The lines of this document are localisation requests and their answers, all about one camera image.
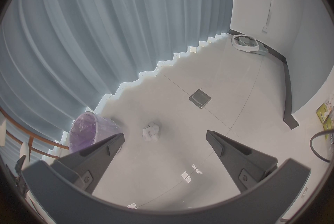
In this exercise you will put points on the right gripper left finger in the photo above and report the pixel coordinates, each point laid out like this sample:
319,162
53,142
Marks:
86,165

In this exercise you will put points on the pale blue curtain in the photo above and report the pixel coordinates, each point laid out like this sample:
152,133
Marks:
104,21

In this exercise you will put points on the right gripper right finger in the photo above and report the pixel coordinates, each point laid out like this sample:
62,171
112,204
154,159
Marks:
245,165

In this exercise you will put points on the yellow green printed box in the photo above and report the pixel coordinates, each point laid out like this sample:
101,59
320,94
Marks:
326,113

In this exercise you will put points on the wooden chair white cushions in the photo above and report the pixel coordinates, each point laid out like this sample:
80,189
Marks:
25,152

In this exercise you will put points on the purple plastic bag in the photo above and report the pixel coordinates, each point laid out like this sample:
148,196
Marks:
83,136

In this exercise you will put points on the white grey plastic basin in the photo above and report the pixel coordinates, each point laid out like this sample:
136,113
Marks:
250,42

